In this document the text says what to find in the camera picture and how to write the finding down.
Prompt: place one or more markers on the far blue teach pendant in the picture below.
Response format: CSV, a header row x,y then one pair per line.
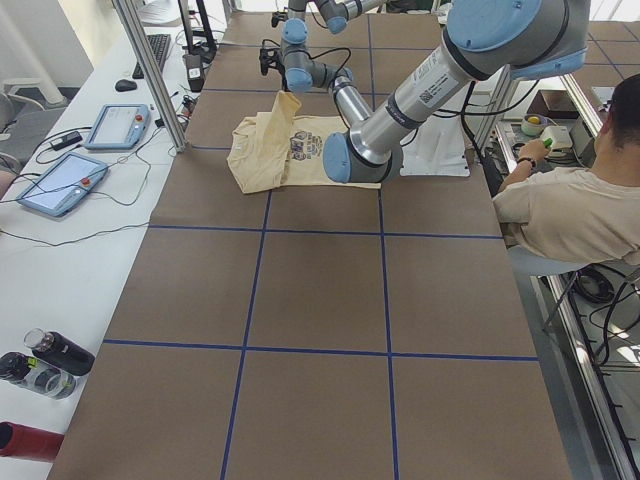
x,y
118,127

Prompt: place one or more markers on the beige long-sleeve printed shirt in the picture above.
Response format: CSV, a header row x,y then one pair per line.
x,y
281,147

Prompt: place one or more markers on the near blue teach pendant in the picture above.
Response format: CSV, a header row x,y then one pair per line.
x,y
63,185

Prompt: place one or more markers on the seated person beige shirt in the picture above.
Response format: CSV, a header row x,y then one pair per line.
x,y
580,215

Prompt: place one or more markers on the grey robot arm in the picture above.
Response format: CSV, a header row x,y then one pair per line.
x,y
301,72
535,39

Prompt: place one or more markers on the red bottle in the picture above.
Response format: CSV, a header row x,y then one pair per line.
x,y
28,443

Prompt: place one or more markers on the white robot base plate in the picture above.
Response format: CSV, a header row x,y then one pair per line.
x,y
437,148

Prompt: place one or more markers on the blue teach pendant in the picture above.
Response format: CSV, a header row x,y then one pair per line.
x,y
63,185
118,127

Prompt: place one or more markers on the black water bottle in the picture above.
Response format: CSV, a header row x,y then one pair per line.
x,y
57,350

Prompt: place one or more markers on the aluminium frame post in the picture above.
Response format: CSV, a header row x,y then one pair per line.
x,y
138,39

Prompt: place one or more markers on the black computer mouse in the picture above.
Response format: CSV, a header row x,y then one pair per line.
x,y
125,85

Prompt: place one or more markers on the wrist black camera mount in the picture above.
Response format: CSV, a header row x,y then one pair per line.
x,y
269,57

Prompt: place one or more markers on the black monitor stand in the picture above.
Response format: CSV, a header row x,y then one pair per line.
x,y
199,41

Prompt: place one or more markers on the clear water bottle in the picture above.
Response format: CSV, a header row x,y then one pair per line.
x,y
36,375

